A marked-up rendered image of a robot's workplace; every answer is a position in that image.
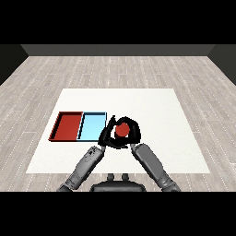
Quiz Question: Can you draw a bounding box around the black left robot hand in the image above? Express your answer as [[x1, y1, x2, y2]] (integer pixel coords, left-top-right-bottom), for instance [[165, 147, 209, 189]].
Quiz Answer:
[[98, 114, 117, 149]]

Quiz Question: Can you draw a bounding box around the dark grey robot body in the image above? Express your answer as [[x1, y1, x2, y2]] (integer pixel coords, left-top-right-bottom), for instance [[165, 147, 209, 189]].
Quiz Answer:
[[88, 172, 148, 193]]

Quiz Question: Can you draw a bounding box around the red shallow open box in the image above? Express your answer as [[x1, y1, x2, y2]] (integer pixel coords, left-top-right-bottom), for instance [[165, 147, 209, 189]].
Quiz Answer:
[[48, 111, 84, 143]]

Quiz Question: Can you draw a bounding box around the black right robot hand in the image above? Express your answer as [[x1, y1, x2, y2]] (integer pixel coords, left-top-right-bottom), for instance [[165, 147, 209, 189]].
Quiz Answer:
[[108, 116, 143, 150]]

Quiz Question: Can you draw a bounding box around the light blue shallow open box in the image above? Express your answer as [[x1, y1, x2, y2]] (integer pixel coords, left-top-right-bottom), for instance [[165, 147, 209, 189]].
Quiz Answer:
[[77, 112, 108, 142]]

